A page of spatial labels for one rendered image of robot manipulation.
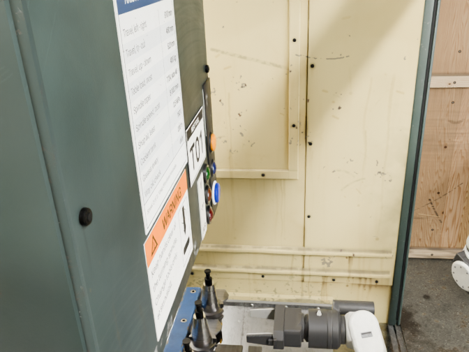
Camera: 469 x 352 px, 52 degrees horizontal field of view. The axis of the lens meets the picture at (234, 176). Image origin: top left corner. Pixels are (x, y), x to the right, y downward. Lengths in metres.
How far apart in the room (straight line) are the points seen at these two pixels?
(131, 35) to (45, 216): 0.16
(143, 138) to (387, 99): 1.08
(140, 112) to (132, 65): 0.04
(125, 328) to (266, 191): 1.16
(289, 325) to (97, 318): 0.86
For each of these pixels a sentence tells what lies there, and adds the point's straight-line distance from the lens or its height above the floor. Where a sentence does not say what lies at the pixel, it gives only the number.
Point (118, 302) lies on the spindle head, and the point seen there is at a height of 1.75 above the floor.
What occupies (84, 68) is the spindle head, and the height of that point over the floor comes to 1.92.
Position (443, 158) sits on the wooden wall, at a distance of 3.33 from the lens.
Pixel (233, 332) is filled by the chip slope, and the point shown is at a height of 0.81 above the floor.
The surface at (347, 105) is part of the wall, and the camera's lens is 1.41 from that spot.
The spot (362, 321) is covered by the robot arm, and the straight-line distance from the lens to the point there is 1.15.
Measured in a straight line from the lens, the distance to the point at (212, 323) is 1.15.
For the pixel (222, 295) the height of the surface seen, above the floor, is 1.22.
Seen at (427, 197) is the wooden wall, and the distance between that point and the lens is 3.42.
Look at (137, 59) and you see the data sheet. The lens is 0.39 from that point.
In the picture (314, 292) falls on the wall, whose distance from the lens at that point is 1.71.
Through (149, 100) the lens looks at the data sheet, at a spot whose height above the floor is 1.86.
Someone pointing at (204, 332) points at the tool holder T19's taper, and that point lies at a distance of 1.06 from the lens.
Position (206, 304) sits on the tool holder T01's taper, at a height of 1.25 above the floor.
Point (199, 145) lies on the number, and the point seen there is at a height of 1.76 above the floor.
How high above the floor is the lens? 1.97
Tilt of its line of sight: 24 degrees down
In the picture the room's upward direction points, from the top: 3 degrees counter-clockwise
